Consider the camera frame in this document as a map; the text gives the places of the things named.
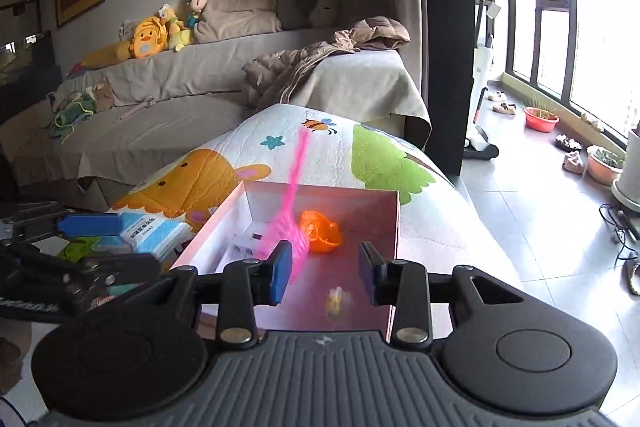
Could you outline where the small white duck toy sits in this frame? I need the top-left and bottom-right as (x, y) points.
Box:
(324, 286), (350, 320)

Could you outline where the yellow plush toy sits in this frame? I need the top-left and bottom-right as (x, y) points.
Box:
(157, 3), (192, 52)

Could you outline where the white battery holder case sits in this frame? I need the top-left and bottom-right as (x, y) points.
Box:
(215, 221), (268, 273)

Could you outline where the yellow duck plush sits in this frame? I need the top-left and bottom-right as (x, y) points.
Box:
(129, 16), (168, 58)

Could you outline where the white upright vacuum cleaner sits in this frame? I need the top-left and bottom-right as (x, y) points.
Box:
(463, 0), (500, 160)

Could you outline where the pink cardboard gift box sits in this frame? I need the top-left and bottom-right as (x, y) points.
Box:
(169, 180), (403, 343)

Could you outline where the white plant pot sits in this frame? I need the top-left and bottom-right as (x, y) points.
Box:
(612, 128), (640, 213)

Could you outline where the brown puffer jacket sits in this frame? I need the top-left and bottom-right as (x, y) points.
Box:
(242, 16), (411, 109)

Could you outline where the small doll on sofa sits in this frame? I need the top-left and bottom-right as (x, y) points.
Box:
(186, 0), (208, 29)

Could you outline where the beige covered sofa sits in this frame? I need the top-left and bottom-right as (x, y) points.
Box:
(1, 29), (431, 210)

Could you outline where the grey plush toy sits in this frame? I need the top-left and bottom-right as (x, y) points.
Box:
(276, 0), (341, 30)

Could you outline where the colourful children play mat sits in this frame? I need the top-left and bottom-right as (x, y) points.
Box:
(115, 105), (520, 332)

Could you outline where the orange plastic toy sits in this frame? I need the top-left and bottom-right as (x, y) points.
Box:
(299, 210), (343, 254)

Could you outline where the beige pillow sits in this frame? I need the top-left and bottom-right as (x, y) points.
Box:
(193, 0), (282, 43)

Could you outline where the flower pot with plant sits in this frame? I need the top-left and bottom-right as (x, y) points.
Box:
(587, 145), (625, 186)

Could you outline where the blue white tissue pack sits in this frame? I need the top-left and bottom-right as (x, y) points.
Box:
(92, 212), (193, 263)

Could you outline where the red plastic basin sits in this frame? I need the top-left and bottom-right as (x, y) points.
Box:
(524, 107), (560, 133)

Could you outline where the green cloth on sofa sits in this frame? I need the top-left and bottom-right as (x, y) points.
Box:
(49, 89), (98, 142)

